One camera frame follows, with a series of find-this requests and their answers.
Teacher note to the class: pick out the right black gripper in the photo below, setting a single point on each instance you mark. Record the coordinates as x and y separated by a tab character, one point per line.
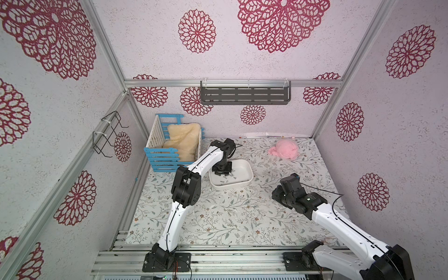
281	193

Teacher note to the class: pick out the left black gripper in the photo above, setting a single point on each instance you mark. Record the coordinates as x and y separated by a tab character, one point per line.
226	171

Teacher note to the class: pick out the white plastic storage box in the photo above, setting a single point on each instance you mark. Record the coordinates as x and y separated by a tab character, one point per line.
240	176

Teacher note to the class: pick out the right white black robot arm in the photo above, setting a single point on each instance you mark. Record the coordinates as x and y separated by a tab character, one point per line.
372	259

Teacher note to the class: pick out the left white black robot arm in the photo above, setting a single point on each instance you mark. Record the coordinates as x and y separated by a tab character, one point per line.
185	193

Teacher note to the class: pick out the cream fluffy cloth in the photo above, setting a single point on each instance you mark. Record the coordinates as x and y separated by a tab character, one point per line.
184	138

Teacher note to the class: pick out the pink plush toy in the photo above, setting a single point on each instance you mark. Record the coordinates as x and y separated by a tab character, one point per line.
285	149

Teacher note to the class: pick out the blue white slatted crate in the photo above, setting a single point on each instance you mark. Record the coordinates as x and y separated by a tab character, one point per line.
166	160

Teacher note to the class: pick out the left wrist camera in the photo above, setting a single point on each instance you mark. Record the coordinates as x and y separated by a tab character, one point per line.
229	148

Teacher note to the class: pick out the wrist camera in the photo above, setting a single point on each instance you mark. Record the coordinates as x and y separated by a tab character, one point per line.
229	148
292	187

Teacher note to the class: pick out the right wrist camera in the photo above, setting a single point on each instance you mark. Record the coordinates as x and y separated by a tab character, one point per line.
292	187

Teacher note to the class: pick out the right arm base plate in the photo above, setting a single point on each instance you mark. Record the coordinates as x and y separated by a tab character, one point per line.
298	261

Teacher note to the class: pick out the grey wall shelf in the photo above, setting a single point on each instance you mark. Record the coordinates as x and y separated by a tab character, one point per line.
249	95

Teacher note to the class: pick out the aluminium front rail frame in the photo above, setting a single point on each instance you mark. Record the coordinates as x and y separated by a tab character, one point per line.
217	260

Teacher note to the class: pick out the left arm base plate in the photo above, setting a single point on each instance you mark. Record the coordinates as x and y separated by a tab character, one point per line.
179	262

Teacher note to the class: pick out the black wire wall rack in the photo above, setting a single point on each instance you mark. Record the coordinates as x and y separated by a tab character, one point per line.
100	139

